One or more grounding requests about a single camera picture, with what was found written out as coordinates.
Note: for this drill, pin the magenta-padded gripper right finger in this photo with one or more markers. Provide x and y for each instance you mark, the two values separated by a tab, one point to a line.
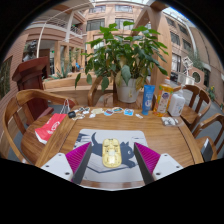
160	165

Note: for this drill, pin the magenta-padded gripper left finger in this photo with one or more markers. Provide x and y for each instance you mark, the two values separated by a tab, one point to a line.
64	165

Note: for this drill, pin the yellow computer mouse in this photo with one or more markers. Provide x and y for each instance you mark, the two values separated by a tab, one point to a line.
111	153

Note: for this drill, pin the white cat-print mouse pad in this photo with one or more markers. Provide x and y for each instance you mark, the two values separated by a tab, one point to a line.
128	136

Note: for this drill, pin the red paper bag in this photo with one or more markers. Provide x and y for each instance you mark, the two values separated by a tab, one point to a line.
48	128

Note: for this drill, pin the small clear packet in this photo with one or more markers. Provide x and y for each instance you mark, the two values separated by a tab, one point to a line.
170	121

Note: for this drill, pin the black notebook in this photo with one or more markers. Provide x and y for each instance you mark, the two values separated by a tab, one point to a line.
207	150

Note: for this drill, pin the black key fob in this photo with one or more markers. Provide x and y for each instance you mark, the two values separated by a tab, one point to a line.
72	114

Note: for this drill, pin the wooden armchair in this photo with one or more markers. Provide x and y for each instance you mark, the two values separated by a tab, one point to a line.
93	90
33	95
191	116
216	120

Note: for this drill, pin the small printed card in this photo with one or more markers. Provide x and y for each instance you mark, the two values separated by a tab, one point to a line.
129	112
118	110
109	112

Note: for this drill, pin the white pump bottle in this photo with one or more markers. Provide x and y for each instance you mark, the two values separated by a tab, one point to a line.
176	105

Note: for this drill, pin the small beige card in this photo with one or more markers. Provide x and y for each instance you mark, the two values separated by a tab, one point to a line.
97	111

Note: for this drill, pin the yellow detergent bottle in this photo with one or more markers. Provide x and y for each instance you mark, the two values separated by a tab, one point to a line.
163	100

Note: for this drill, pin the blue tube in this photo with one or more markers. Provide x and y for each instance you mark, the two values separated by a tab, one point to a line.
148	100

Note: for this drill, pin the long wooden planter box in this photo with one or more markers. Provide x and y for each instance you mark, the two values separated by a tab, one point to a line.
66	83

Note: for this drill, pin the yellow flowering potted plant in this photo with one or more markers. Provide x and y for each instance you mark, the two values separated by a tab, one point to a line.
211	93

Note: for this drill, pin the white abstract sculpture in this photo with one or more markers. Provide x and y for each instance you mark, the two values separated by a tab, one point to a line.
187	65

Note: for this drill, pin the dark bust statue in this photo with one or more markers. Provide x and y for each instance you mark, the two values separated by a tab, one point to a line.
30	50

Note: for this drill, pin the green potted plant white pot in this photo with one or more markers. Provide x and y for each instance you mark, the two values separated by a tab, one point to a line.
126	50

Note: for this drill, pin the dark red wooden pedestal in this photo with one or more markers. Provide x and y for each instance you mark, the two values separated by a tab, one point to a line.
31	73

